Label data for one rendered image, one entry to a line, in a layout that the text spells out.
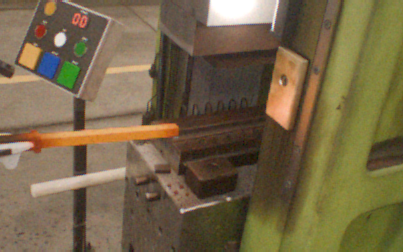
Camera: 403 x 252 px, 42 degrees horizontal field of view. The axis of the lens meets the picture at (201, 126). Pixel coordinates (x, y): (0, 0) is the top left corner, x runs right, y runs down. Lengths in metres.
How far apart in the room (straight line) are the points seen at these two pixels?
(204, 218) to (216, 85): 0.50
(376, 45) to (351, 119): 0.16
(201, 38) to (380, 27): 0.45
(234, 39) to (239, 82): 0.44
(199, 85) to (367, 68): 0.75
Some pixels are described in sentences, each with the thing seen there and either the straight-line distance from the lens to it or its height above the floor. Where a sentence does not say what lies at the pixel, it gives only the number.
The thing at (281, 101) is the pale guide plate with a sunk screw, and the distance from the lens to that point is 1.22.
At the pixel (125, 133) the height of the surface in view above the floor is 1.12.
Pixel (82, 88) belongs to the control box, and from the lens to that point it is 1.76.
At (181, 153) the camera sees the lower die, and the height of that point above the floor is 0.99.
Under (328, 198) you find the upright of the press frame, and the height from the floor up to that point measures 1.09.
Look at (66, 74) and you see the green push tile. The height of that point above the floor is 1.01.
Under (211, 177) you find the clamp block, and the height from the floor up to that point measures 0.98.
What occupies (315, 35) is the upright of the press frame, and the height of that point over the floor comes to 1.41.
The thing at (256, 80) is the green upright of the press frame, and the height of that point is 1.04.
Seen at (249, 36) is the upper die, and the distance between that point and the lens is 1.38.
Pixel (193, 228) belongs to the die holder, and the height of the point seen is 0.84.
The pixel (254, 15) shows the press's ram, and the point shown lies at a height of 1.39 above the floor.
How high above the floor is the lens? 1.75
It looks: 29 degrees down
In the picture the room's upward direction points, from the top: 8 degrees clockwise
